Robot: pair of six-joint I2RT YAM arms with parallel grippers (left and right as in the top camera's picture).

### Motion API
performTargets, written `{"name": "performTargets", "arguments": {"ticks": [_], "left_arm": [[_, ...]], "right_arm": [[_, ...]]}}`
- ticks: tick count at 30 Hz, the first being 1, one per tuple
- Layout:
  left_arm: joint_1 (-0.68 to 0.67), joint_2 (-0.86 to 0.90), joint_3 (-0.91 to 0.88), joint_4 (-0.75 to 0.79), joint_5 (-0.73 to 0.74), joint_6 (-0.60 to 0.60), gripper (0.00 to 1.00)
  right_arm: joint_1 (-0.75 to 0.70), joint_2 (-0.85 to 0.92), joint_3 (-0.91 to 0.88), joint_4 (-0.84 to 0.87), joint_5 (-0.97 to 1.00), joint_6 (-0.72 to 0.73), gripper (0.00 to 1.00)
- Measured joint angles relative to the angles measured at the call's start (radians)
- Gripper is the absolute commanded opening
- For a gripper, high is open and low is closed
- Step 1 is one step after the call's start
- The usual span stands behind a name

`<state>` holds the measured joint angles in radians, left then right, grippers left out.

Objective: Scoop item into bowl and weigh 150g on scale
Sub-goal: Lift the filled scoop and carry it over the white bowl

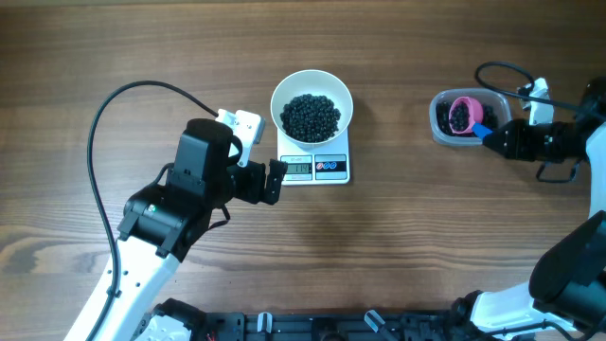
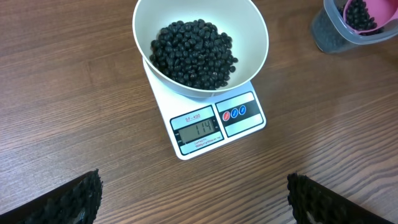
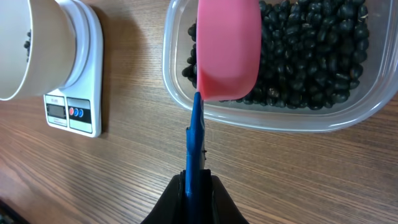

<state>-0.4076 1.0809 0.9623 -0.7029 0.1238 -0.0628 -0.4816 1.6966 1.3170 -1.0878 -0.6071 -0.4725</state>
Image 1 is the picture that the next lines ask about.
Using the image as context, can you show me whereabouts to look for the clear plastic food container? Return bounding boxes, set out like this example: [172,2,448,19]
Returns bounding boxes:
[429,88,511,147]

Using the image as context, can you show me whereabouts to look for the left black camera cable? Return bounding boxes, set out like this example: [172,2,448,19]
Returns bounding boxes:
[86,80,221,341]

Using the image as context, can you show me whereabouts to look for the black beans in bowl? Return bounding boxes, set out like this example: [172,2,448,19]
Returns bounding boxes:
[279,94,341,143]

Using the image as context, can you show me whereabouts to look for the white bowl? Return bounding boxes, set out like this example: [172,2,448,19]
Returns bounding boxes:
[270,69,353,147]

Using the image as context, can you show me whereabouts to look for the black beans in container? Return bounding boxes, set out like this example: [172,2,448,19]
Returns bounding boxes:
[436,101,500,137]

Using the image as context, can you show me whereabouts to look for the pink scoop with blue handle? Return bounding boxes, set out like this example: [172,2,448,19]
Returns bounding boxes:
[447,97,485,137]

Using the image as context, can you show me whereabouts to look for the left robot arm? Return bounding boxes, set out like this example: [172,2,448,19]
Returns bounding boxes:
[66,118,287,340]

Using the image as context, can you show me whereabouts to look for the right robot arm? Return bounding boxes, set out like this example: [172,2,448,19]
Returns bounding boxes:
[443,77,605,340]

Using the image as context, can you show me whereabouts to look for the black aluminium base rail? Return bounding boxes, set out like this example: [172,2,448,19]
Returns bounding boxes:
[141,310,474,341]

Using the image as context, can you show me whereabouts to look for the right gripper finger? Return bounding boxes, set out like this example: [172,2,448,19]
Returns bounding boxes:
[483,135,523,159]
[490,118,526,141]

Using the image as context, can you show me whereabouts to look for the white digital kitchen scale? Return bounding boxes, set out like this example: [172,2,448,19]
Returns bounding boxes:
[277,130,350,186]

